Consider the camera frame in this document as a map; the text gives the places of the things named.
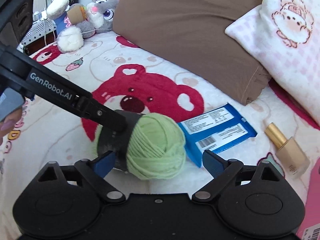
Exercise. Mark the patterned grey box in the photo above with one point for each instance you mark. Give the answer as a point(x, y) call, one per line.
point(39, 31)

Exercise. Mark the brown pillow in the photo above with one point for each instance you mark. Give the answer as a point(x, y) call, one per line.
point(191, 34)

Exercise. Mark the pink checkered cartoon pillow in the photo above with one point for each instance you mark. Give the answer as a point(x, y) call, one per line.
point(283, 35)

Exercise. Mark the grey bunny plush toy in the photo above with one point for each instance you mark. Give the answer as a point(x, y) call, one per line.
point(95, 17)

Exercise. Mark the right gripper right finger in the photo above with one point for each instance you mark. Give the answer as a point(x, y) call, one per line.
point(226, 175)

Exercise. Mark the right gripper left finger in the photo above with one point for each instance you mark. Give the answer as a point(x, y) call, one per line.
point(92, 172)

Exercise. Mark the gold cap foundation bottle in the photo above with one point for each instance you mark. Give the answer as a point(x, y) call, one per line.
point(293, 159)

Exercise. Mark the white fluffy plush ball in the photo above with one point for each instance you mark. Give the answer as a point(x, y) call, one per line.
point(70, 39)

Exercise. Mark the green yarn ball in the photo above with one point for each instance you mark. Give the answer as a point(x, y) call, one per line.
point(151, 146)

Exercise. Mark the pink storage box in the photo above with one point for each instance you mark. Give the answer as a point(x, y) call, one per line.
point(309, 229)

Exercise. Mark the blue snack packet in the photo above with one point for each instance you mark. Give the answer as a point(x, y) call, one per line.
point(216, 130)

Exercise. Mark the bear pattern white blanket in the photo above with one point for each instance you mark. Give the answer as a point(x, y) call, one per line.
point(123, 76)

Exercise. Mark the person hand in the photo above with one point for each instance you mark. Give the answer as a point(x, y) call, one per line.
point(9, 122)

